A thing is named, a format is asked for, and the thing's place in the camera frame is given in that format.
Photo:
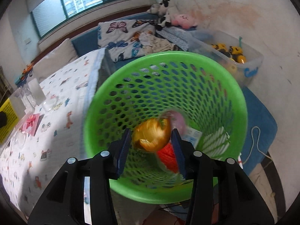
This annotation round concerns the orange-red mesh scrubber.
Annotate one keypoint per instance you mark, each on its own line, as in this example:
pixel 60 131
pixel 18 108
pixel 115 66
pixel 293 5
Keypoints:
pixel 166 155

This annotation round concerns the teal toy block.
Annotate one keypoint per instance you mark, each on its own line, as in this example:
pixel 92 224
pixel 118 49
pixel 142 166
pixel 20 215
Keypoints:
pixel 19 80

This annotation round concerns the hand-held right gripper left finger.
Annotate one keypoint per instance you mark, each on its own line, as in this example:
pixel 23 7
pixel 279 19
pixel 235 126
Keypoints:
pixel 124 150

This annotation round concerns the beige patterned garment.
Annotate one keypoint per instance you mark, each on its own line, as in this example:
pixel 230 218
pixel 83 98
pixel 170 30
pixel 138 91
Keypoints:
pixel 157 43

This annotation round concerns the white striped paper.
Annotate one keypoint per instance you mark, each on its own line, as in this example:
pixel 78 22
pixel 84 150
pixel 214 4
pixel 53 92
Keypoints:
pixel 216 140

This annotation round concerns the golden wrapper ball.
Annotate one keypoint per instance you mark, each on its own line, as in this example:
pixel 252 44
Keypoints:
pixel 150 133

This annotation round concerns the clear plastic cup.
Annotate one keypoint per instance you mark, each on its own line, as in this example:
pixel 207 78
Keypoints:
pixel 29 98
pixel 18 105

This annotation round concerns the butterfly print pillow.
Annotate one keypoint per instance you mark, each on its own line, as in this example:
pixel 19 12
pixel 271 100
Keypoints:
pixel 121 39

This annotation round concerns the blue white milk carton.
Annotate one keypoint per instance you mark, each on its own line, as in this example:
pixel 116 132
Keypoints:
pixel 193 136

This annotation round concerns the white wall outlet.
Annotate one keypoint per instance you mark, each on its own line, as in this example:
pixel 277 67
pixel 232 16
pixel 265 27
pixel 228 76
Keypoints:
pixel 28 40

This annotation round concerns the pink plush toy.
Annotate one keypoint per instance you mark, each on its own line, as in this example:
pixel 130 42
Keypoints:
pixel 185 21

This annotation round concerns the clear plastic lid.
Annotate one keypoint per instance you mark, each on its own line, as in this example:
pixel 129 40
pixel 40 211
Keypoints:
pixel 17 139

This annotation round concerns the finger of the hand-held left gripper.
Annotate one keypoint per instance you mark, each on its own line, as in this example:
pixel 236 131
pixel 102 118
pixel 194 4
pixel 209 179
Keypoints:
pixel 2 120

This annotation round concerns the black white cow plush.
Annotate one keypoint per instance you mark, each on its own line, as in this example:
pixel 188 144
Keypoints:
pixel 166 9

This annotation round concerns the blue white patterned cloth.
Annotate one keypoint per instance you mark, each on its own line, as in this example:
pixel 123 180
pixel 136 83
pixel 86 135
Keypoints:
pixel 180 37

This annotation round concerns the clear dome lid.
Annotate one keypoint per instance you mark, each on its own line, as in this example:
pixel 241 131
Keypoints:
pixel 50 103

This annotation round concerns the orange toy figures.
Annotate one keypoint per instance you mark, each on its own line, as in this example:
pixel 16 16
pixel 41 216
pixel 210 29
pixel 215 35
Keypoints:
pixel 27 69

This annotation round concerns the beige pillow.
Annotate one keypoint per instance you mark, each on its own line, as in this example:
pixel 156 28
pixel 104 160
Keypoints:
pixel 58 56

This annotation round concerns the yellow toy truck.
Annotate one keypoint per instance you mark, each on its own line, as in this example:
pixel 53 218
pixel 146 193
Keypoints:
pixel 221 49
pixel 238 54

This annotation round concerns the clear plastic storage bin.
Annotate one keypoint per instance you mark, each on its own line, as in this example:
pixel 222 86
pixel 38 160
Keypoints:
pixel 248 72

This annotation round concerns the green plastic mesh basket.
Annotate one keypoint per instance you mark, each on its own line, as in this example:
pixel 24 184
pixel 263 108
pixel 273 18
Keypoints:
pixel 164 56

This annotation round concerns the pink round object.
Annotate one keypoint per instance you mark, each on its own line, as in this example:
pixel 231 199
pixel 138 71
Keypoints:
pixel 178 120

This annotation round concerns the green framed window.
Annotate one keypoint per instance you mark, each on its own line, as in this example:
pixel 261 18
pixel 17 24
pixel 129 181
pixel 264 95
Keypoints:
pixel 82 2

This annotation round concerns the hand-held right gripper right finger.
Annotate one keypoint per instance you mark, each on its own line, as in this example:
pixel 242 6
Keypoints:
pixel 178 150

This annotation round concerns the pink packet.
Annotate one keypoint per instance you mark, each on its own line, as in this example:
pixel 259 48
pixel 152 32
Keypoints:
pixel 31 123

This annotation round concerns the blue seat cushion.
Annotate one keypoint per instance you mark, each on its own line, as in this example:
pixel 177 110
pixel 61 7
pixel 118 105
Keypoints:
pixel 260 121

